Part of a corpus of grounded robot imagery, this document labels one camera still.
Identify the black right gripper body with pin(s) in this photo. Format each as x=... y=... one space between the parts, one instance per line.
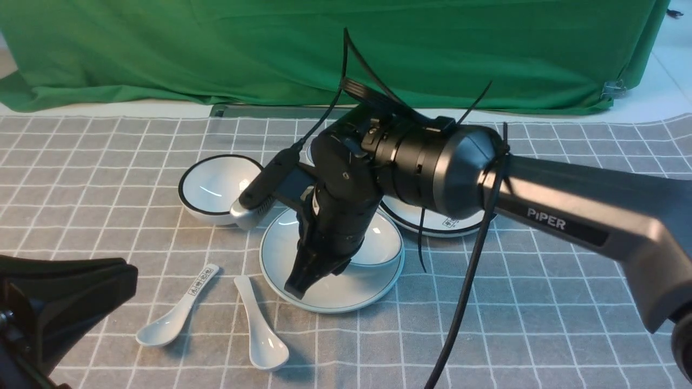
x=331 y=229

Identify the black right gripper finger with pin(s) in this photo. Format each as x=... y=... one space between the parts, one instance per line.
x=310 y=266

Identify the plain white spoon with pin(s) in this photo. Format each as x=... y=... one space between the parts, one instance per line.
x=266 y=350

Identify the thin rimmed white bowl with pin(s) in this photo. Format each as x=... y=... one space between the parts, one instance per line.
x=382 y=245

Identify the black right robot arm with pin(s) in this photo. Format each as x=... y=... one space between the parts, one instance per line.
x=640 y=221

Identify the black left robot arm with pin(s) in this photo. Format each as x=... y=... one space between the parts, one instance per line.
x=47 y=306

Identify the plain white plate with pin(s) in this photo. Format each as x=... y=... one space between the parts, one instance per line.
x=348 y=292

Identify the cartoon printed black rimmed plate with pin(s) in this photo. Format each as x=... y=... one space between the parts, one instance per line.
x=434 y=224

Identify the black rimmed white bowl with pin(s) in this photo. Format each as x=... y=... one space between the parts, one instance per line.
x=209 y=188

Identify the white spoon with print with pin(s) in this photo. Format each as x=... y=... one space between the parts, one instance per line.
x=164 y=330

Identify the green backdrop cloth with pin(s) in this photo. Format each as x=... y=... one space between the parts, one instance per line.
x=542 y=57

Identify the grey checked tablecloth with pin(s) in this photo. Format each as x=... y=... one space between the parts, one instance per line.
x=543 y=313

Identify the metal clip on cloth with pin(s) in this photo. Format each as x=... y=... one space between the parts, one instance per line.
x=614 y=90

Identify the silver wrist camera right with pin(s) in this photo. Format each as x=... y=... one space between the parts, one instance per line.
x=276 y=181

